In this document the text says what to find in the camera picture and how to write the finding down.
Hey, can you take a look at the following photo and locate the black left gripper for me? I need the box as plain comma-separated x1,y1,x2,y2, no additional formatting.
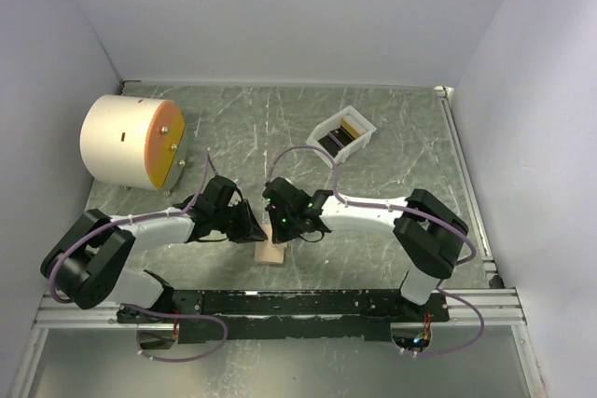
214,199,269,244

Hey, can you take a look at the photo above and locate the beige leather card holder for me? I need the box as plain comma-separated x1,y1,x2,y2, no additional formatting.
254,224,287,266

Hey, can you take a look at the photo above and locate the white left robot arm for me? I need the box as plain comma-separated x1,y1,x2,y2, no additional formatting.
40,175,269,323

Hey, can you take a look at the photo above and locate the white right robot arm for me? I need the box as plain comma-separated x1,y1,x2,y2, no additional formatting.
263,177,468,322

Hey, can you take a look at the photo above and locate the white plastic card tray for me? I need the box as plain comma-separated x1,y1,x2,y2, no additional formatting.
306,105,377,168

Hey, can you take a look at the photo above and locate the cream cylindrical drawer cabinet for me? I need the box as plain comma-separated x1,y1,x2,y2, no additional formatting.
79,95,187,192

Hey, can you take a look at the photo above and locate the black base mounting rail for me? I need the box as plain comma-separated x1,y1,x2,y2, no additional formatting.
116,289,451,346

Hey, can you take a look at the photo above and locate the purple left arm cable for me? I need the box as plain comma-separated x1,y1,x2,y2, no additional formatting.
49,146,220,304

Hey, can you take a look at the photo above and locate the aluminium frame extrusion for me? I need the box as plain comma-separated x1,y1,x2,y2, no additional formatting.
40,85,522,344

